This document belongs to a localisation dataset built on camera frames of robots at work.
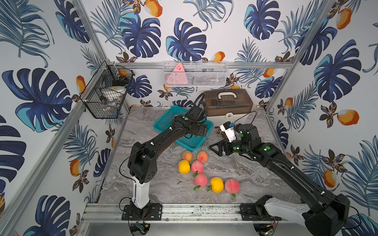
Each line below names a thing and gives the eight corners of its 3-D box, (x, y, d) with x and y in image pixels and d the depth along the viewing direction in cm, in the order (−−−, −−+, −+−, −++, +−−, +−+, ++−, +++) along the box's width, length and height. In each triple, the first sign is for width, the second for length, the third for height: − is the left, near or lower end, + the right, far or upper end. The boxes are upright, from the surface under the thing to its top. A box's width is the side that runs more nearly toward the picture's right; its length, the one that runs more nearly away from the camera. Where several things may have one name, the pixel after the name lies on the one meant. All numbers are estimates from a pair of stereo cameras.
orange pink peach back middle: (202, 165, 92) (202, 161, 88) (195, 158, 95) (196, 154, 91) (208, 160, 94) (209, 156, 90) (202, 153, 97) (202, 149, 93)
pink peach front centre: (199, 190, 83) (200, 187, 78) (193, 180, 86) (193, 177, 82) (208, 183, 85) (209, 180, 81) (201, 174, 88) (202, 170, 84)
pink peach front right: (225, 194, 81) (227, 191, 77) (223, 182, 86) (225, 178, 81) (238, 194, 81) (240, 191, 77) (235, 182, 86) (238, 178, 81)
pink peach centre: (194, 176, 88) (194, 172, 83) (190, 166, 92) (190, 162, 87) (203, 172, 89) (204, 168, 84) (199, 162, 93) (200, 158, 88)
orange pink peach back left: (181, 159, 95) (181, 155, 91) (185, 152, 98) (185, 148, 94) (189, 163, 93) (189, 160, 89) (193, 156, 96) (193, 153, 92)
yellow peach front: (211, 192, 82) (212, 190, 78) (210, 180, 86) (211, 177, 82) (222, 192, 82) (224, 190, 78) (221, 180, 86) (222, 177, 82)
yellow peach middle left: (178, 174, 88) (178, 170, 84) (179, 163, 93) (178, 159, 88) (190, 174, 88) (190, 170, 84) (190, 163, 93) (190, 159, 88)
